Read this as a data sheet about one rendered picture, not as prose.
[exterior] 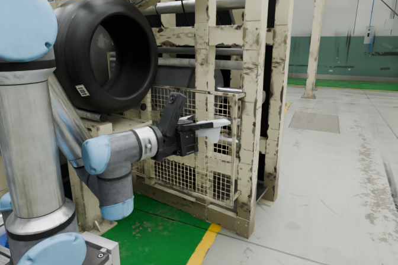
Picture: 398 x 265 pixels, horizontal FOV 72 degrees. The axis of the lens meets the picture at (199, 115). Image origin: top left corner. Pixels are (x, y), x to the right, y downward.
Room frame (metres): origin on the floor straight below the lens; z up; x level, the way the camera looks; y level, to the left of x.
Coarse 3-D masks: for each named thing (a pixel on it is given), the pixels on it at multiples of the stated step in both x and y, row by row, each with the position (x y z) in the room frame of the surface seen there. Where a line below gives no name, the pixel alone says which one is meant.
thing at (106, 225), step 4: (104, 220) 1.73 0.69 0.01; (108, 220) 1.73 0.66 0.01; (104, 224) 1.68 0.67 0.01; (108, 224) 1.68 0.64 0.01; (112, 224) 1.68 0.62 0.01; (116, 224) 1.69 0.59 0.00; (104, 228) 1.64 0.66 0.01; (108, 228) 1.64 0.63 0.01; (80, 232) 1.59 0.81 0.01; (92, 232) 1.59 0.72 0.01; (96, 232) 1.59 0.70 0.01; (100, 232) 1.59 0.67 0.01; (104, 232) 1.61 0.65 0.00
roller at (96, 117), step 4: (76, 108) 1.44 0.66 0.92; (80, 108) 1.44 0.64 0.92; (80, 112) 1.40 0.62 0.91; (84, 112) 1.38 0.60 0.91; (88, 112) 1.37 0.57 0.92; (92, 112) 1.36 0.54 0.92; (96, 112) 1.35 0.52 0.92; (100, 112) 1.35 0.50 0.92; (80, 116) 1.41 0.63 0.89; (84, 116) 1.38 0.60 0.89; (88, 116) 1.36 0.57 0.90; (92, 116) 1.34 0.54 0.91; (96, 116) 1.33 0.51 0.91; (100, 116) 1.31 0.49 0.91; (104, 116) 1.33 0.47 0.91; (96, 120) 1.34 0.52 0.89; (100, 120) 1.31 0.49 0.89; (104, 120) 1.33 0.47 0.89
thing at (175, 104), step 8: (176, 96) 0.66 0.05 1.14; (184, 96) 0.67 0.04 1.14; (168, 104) 0.67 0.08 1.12; (176, 104) 0.65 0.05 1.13; (184, 104) 0.67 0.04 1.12; (168, 112) 0.65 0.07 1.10; (176, 112) 0.65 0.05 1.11; (160, 120) 0.66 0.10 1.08; (168, 120) 0.64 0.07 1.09; (176, 120) 0.64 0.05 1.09; (160, 128) 0.64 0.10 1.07; (168, 128) 0.63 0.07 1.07; (168, 136) 0.63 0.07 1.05
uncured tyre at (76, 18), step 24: (72, 0) 1.43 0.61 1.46; (96, 0) 1.35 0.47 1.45; (120, 0) 1.46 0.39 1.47; (72, 24) 1.25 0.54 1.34; (96, 24) 1.30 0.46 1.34; (120, 24) 1.74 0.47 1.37; (144, 24) 1.55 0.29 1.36; (72, 48) 1.22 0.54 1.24; (120, 48) 1.77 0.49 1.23; (144, 48) 1.73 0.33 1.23; (72, 72) 1.22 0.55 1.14; (120, 72) 1.76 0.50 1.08; (144, 72) 1.71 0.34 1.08; (72, 96) 1.28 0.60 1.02; (96, 96) 1.28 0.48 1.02; (120, 96) 1.65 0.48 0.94; (144, 96) 1.54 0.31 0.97
